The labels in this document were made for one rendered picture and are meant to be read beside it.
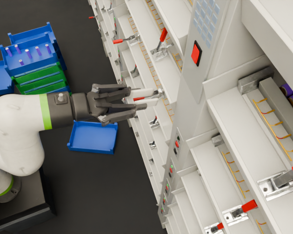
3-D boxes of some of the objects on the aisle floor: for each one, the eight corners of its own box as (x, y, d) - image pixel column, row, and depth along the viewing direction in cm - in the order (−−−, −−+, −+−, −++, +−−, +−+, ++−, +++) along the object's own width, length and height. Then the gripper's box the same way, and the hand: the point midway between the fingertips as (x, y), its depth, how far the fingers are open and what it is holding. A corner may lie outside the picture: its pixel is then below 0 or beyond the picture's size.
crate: (14, 92, 206) (9, 86, 199) (-14, 96, 204) (-19, 90, 197) (16, 63, 221) (11, 56, 214) (-10, 67, 219) (-15, 60, 212)
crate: (69, 150, 181) (66, 145, 174) (76, 124, 191) (74, 118, 185) (114, 154, 180) (112, 149, 173) (118, 127, 190) (117, 122, 183)
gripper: (77, 126, 64) (168, 111, 72) (66, 75, 72) (149, 67, 80) (77, 141, 70) (161, 126, 78) (68, 93, 78) (144, 84, 86)
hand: (144, 98), depth 78 cm, fingers open, 3 cm apart
